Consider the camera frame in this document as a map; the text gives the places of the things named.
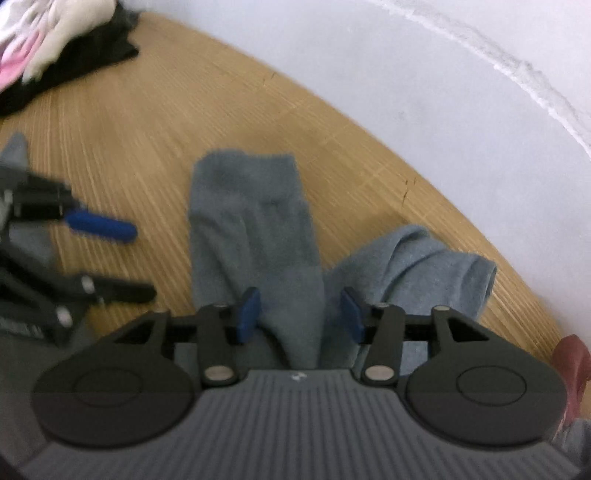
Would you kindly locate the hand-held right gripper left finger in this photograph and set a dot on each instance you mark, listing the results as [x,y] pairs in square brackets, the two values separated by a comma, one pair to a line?
[248,316]

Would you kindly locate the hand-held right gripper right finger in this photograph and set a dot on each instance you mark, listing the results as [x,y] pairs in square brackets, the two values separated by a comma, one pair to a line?
[352,316]

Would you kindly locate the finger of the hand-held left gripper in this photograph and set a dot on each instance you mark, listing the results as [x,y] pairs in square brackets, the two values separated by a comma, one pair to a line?
[124,291]
[106,228]

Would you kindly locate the grey sweater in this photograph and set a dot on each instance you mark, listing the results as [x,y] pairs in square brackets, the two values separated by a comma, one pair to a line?
[254,230]

